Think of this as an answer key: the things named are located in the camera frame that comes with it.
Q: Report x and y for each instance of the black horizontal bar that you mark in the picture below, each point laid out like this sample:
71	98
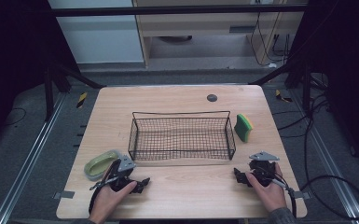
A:
168	11

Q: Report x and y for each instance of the grey tape piece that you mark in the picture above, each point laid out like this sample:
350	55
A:
302	195
64	194

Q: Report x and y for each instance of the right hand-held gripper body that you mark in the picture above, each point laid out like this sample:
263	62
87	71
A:
263	156

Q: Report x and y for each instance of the black metal stand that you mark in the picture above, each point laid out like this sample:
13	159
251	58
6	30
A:
48	93
306	90

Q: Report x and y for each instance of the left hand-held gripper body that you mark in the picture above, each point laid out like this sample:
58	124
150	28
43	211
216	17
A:
126	163

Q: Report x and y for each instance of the black curtain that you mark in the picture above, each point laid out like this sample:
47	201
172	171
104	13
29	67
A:
348	62
15	53

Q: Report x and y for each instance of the person's right hand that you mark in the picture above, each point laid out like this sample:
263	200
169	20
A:
273	196

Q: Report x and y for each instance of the person's left hand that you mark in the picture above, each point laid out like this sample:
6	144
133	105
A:
105	202

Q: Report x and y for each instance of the white cabinet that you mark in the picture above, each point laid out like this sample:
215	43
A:
99	40

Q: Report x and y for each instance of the yellow and black tape strip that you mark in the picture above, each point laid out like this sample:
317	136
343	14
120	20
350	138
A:
81	100
282	97

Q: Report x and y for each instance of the yellow and green sponge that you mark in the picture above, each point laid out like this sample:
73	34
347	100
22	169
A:
241	129

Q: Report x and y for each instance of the metal floor rail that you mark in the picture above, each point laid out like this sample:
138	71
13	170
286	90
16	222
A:
28	161
332	174

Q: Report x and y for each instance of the wooden cabinet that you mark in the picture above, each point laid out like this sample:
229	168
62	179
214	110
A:
199	26

